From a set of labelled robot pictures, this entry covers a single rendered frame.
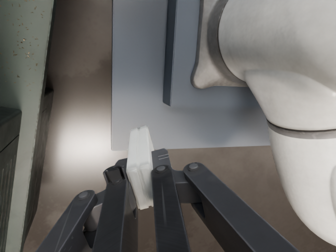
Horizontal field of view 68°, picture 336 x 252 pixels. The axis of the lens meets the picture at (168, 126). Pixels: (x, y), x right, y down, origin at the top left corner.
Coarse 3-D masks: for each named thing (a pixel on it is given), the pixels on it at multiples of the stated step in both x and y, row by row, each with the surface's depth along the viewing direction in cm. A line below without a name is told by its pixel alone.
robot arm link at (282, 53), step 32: (256, 0) 28; (288, 0) 23; (320, 0) 21; (224, 32) 34; (256, 32) 27; (288, 32) 23; (320, 32) 21; (256, 64) 30; (288, 64) 25; (320, 64) 22; (256, 96) 34; (288, 96) 27; (320, 96) 25; (288, 128) 30; (320, 128) 27
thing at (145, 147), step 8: (144, 128) 20; (144, 136) 19; (144, 144) 17; (144, 152) 16; (144, 160) 15; (144, 168) 15; (152, 168) 15; (144, 176) 15; (144, 184) 15; (152, 200) 15
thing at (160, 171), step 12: (156, 168) 14; (168, 168) 14; (156, 180) 13; (168, 180) 13; (156, 192) 12; (168, 192) 12; (156, 204) 11; (168, 204) 11; (180, 204) 15; (156, 216) 11; (168, 216) 11; (180, 216) 10; (156, 228) 10; (168, 228) 10; (180, 228) 10; (156, 240) 10; (168, 240) 9; (180, 240) 9
